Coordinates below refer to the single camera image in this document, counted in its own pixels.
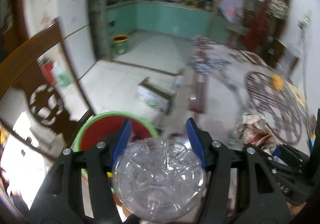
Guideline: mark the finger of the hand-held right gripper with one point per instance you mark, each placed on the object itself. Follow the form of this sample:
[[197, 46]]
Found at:
[[292, 155], [285, 171]]

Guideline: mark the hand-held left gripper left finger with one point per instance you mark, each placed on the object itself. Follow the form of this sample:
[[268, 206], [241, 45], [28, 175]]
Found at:
[[122, 139]]

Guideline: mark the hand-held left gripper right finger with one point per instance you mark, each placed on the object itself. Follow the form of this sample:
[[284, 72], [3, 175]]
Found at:
[[195, 139]]

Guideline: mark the red basin green rim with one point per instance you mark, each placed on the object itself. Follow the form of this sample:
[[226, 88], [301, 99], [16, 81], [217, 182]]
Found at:
[[100, 127]]

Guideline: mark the reddish printed paper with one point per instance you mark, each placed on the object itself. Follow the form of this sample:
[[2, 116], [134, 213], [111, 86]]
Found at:
[[260, 139]]

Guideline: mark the clear plastic bottle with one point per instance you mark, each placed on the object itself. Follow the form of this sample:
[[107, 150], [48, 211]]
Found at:
[[160, 179]]

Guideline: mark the white brown paper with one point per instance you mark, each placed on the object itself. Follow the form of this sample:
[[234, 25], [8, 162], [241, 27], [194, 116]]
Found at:
[[250, 122]]

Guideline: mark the green yellow trash bin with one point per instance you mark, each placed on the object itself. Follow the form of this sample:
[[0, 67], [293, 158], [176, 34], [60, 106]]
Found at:
[[120, 45]]

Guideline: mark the cardboard box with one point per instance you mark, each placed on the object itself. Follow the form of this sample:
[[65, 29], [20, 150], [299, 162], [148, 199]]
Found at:
[[155, 94]]

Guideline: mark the yellow book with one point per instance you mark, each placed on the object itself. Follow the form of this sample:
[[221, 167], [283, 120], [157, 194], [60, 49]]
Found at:
[[297, 94]]

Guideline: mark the clear bag yellow snacks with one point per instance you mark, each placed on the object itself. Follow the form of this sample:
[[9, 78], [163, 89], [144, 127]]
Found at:
[[277, 81]]

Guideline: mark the carved wooden chair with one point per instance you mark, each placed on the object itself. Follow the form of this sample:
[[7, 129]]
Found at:
[[37, 88]]

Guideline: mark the plain wooden chair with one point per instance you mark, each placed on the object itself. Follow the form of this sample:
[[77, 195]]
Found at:
[[280, 51]]

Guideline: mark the teal kitchen cabinets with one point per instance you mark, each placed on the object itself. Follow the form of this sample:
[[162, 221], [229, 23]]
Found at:
[[162, 17]]

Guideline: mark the red garment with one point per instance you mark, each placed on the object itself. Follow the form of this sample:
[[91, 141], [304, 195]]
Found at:
[[257, 28]]

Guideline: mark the white power strip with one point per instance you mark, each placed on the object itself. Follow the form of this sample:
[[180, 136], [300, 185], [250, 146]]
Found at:
[[305, 22]]

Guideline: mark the white refrigerator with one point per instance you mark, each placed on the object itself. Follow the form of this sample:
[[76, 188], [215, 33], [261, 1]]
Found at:
[[62, 13]]

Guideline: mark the plaid towel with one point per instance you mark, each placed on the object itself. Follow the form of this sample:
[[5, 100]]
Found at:
[[232, 1]]

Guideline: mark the letter printed bag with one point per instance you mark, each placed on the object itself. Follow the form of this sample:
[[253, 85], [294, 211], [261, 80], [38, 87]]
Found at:
[[277, 3]]

